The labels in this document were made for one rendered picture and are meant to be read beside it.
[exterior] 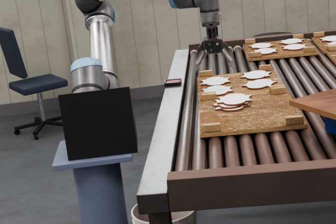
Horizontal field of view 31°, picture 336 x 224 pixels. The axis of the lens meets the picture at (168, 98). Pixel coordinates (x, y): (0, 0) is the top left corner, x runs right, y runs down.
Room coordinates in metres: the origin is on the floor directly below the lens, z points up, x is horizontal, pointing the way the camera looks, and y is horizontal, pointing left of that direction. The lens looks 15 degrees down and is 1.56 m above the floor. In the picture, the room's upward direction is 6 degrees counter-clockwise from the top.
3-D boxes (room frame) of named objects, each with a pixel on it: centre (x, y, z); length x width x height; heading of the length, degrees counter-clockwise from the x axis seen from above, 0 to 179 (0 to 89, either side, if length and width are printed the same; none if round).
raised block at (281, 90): (2.28, -0.43, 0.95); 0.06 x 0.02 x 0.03; 86
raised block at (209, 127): (1.91, -0.13, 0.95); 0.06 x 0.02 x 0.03; 86
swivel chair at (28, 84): (5.32, 1.15, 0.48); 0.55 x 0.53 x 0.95; 100
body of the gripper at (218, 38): (2.39, -0.20, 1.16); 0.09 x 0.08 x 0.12; 176
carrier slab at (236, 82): (2.51, -0.30, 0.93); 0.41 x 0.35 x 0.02; 177
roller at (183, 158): (2.54, -0.09, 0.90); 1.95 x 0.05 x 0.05; 175
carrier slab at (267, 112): (2.09, -0.28, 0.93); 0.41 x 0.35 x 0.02; 176
